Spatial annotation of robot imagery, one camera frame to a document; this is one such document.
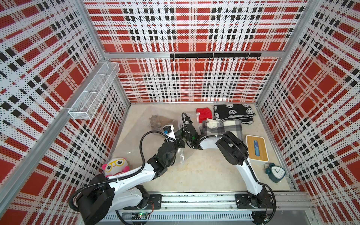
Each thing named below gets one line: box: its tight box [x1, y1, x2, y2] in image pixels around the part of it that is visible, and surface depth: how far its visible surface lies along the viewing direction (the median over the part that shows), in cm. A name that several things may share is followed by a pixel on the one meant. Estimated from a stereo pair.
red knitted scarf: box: [195, 107, 213, 124], surface depth 110 cm
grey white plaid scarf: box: [199, 119, 243, 142], surface depth 100 cm
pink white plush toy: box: [102, 157, 130, 178], surface depth 81 cm
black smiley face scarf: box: [212, 103, 256, 125], surface depth 108 cm
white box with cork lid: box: [245, 135, 270, 163], surface depth 90 cm
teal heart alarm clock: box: [263, 162, 286, 184], surface depth 82 cm
